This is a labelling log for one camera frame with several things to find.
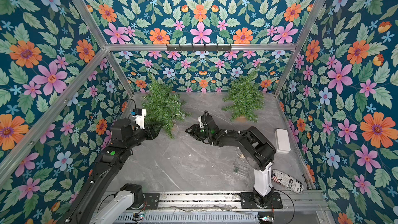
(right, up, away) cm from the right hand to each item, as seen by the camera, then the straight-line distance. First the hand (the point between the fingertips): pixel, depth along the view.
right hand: (190, 128), depth 90 cm
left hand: (-12, +5, -17) cm, 21 cm away
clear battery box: (+29, -23, -8) cm, 38 cm away
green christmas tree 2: (+31, +17, -6) cm, 36 cm away
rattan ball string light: (+30, -15, -4) cm, 34 cm away
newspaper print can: (+51, -25, -13) cm, 58 cm away
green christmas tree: (-12, +13, -13) cm, 22 cm away
